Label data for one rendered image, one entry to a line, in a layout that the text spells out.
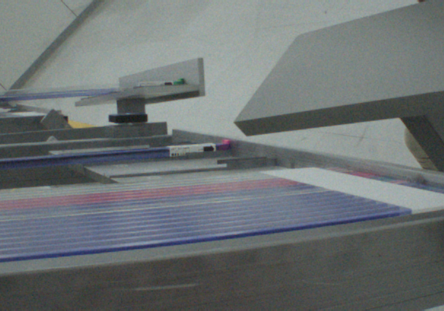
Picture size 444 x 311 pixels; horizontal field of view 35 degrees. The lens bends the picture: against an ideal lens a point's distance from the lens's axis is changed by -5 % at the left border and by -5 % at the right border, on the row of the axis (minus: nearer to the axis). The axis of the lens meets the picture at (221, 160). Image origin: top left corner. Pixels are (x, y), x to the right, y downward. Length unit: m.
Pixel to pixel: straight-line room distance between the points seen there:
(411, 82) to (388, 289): 0.61
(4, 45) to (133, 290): 8.19
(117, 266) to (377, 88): 0.76
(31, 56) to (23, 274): 8.24
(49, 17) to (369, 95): 7.69
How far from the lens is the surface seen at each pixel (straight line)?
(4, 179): 1.04
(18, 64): 8.55
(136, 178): 0.75
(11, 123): 1.82
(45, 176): 1.06
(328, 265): 0.43
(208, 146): 0.91
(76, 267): 0.37
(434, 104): 1.00
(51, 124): 1.79
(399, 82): 1.06
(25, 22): 8.59
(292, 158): 0.79
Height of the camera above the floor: 1.07
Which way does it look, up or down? 22 degrees down
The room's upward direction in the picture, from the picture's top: 44 degrees counter-clockwise
